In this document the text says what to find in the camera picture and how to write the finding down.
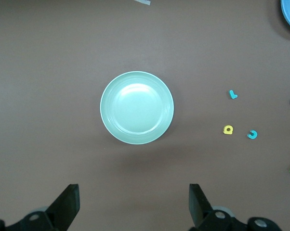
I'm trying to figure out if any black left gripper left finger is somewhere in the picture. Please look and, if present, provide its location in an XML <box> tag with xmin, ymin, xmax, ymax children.
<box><xmin>0</xmin><ymin>184</ymin><xmax>80</xmax><ymax>231</ymax></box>

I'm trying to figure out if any light green plate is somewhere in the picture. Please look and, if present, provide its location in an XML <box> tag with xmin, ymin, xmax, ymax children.
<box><xmin>100</xmin><ymin>71</ymin><xmax>174</xmax><ymax>145</ymax></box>

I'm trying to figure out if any brown table cover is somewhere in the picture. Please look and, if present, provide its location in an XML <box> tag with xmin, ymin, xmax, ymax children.
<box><xmin>0</xmin><ymin>0</ymin><xmax>290</xmax><ymax>231</ymax></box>

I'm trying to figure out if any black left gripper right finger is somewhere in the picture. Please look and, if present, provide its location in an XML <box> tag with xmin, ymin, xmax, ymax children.
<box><xmin>188</xmin><ymin>183</ymin><xmax>280</xmax><ymax>231</ymax></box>

